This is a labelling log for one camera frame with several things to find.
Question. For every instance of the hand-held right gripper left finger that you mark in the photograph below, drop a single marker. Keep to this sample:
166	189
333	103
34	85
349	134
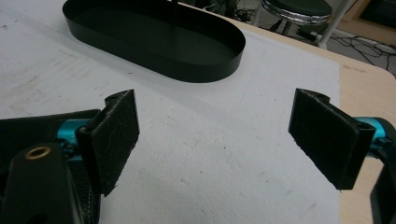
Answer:
112	140

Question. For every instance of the black oval metal tray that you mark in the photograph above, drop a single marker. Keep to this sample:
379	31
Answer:
162	43

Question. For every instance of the white metal stand leg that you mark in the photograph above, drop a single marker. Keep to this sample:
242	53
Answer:
334	23

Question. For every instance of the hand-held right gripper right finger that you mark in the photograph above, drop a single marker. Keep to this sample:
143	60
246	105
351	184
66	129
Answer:
327	140

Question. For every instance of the black power adapter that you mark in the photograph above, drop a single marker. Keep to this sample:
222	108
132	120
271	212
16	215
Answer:
306	34

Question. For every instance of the black stool with chrome rim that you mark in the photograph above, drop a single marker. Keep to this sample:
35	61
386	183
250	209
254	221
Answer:
299	11

